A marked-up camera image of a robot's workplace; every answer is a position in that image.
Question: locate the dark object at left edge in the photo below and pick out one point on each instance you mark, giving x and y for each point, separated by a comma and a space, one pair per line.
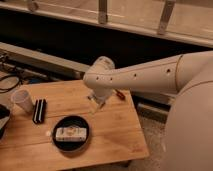
4, 118

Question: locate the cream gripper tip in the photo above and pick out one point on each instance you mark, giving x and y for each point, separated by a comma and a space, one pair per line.
95, 107

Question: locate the translucent plastic cup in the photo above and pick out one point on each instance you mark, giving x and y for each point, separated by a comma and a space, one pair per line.
23, 99

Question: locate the black round plate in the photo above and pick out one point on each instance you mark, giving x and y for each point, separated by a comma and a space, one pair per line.
71, 121

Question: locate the red handled tool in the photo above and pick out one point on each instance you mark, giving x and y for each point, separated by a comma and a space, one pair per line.
120, 95

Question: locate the white patterned rectangular box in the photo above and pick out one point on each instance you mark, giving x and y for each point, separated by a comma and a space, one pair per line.
71, 134

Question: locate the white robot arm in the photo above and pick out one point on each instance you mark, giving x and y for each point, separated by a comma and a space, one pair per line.
184, 81

